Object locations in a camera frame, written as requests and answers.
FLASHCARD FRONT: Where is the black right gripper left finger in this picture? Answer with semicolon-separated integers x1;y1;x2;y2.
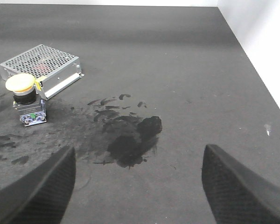
0;146;76;224

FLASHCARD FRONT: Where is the yellow mushroom push button switch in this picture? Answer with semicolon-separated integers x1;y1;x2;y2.
5;73;47;127

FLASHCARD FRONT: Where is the perforated metal power supply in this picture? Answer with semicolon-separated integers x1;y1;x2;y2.
0;44;84;100

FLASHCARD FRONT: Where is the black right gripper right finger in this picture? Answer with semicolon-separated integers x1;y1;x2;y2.
202;144;280;224

